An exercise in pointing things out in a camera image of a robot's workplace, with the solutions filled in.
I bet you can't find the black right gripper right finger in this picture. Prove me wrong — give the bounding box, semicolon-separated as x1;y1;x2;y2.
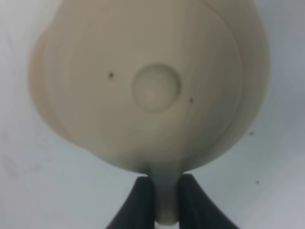
177;174;238;229

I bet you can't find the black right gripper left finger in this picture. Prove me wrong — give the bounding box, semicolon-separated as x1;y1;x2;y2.
107;177;155;229

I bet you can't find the beige teapot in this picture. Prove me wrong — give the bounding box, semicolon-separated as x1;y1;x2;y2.
29;0;270;225

